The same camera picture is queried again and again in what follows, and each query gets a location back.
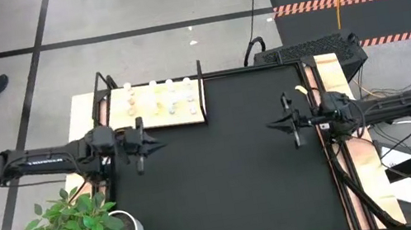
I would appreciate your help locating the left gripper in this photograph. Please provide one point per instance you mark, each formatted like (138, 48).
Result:
(131, 144)

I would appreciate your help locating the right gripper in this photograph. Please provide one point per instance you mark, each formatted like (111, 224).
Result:
(309, 120)

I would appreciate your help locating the salmon pill bottle white cap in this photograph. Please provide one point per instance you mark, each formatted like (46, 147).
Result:
(131, 100)
(127, 86)
(131, 111)

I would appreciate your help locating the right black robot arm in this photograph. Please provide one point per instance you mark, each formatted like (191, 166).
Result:
(397, 108)

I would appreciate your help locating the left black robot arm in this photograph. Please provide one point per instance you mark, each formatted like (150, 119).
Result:
(41, 161)

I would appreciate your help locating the yellow tape tag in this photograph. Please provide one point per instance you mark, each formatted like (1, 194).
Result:
(301, 90)

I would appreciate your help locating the black conduit loop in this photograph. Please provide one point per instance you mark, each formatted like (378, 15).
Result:
(247, 54)

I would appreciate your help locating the black table mat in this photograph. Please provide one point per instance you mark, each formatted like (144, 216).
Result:
(204, 207)

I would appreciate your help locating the black perforated computer case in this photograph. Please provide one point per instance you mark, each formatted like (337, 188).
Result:
(315, 48)

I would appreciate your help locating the white paper sheet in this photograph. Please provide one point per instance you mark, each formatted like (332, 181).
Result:
(410, 189)

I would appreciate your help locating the wooden shelf black frame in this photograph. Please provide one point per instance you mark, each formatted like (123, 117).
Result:
(148, 120)

